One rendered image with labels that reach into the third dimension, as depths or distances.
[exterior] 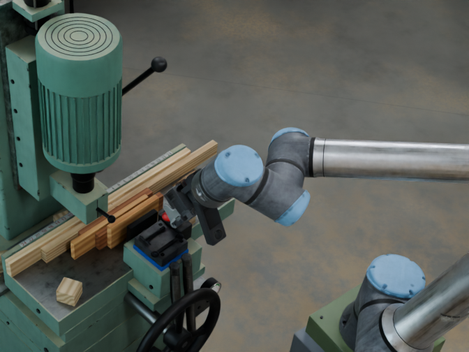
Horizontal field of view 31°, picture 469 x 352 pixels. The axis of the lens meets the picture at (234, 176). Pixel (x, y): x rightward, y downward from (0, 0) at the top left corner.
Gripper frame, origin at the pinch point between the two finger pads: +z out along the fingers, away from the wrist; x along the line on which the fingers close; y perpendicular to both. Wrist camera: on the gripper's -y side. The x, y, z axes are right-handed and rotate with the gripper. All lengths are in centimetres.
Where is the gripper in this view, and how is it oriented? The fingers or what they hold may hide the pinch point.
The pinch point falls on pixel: (176, 225)
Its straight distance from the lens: 206.1
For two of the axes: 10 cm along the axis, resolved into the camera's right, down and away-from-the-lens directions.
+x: -6.8, 4.6, -5.8
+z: -4.6, 3.5, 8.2
